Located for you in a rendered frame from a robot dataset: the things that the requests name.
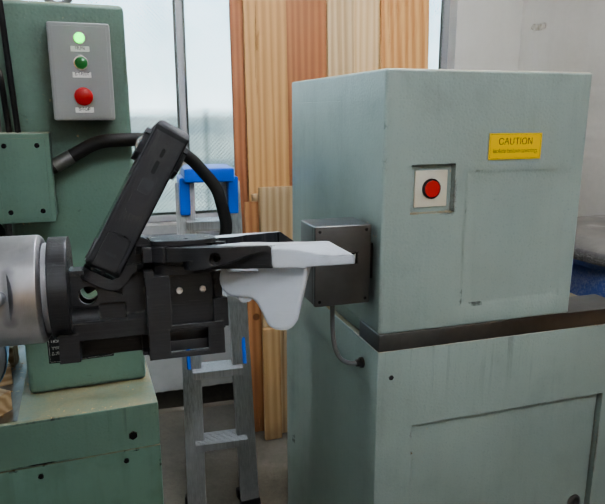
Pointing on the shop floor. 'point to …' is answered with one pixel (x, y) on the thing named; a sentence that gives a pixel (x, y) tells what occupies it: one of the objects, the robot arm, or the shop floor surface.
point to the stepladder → (195, 442)
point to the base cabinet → (82, 480)
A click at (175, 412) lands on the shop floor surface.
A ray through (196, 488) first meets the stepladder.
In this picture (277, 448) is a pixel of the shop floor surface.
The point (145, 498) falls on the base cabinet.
